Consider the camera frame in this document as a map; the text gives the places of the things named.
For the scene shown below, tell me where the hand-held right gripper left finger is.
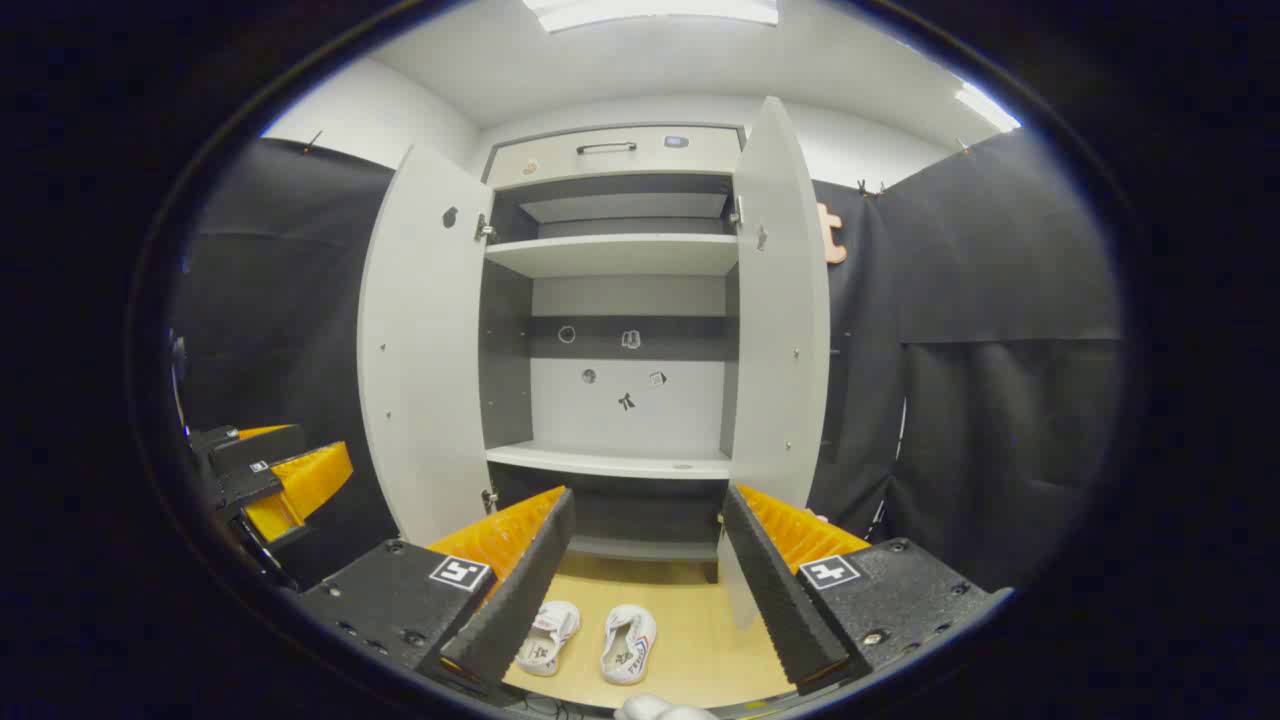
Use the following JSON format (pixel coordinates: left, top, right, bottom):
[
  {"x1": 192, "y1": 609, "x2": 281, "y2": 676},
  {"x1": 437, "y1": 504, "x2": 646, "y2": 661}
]
[{"x1": 295, "y1": 487, "x2": 578, "y2": 696}]

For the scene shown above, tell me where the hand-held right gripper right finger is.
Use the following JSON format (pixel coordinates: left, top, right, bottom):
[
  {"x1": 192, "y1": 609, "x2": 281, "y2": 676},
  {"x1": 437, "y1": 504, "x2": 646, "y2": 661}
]
[{"x1": 720, "y1": 483, "x2": 1013, "y2": 696}]

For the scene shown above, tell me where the white canvas shoe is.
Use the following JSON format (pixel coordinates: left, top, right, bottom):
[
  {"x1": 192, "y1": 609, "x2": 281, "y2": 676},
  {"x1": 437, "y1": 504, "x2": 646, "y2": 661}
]
[
  {"x1": 600, "y1": 604, "x2": 658, "y2": 686},
  {"x1": 515, "y1": 600, "x2": 582, "y2": 678}
]

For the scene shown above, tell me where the light grey cabinet door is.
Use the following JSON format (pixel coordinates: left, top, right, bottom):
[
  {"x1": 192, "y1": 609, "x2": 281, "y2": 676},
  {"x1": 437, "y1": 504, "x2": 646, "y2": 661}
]
[
  {"x1": 718, "y1": 97, "x2": 833, "y2": 631},
  {"x1": 357, "y1": 143, "x2": 496, "y2": 549}
]

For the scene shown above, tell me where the light grey shoe cabinet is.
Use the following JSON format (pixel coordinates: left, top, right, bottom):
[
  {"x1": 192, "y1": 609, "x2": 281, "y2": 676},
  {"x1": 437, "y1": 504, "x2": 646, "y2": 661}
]
[{"x1": 357, "y1": 97, "x2": 833, "y2": 631}]

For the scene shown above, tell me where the white cabinet shelf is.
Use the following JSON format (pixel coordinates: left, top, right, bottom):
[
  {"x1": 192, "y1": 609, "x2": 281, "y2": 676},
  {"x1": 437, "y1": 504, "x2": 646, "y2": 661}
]
[
  {"x1": 485, "y1": 233, "x2": 741, "y2": 279},
  {"x1": 487, "y1": 440, "x2": 733, "y2": 481}
]

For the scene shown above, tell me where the grey cabinet drawer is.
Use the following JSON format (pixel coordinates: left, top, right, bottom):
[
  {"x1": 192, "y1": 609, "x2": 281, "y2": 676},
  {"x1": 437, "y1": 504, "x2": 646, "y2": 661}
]
[{"x1": 487, "y1": 126, "x2": 743, "y2": 186}]

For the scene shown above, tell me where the black backdrop cloth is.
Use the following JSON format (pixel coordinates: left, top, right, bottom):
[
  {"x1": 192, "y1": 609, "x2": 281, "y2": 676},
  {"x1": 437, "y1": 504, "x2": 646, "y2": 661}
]
[{"x1": 170, "y1": 125, "x2": 1126, "y2": 591}]

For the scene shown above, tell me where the ceiling light panel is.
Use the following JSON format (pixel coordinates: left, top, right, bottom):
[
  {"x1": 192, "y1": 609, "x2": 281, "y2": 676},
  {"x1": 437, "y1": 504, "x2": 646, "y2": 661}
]
[
  {"x1": 953, "y1": 80, "x2": 1023, "y2": 133},
  {"x1": 522, "y1": 0, "x2": 781, "y2": 34}
]

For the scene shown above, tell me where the black floor cable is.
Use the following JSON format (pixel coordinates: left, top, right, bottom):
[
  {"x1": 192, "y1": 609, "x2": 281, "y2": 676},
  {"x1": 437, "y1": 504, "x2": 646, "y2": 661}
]
[{"x1": 520, "y1": 690, "x2": 601, "y2": 719}]

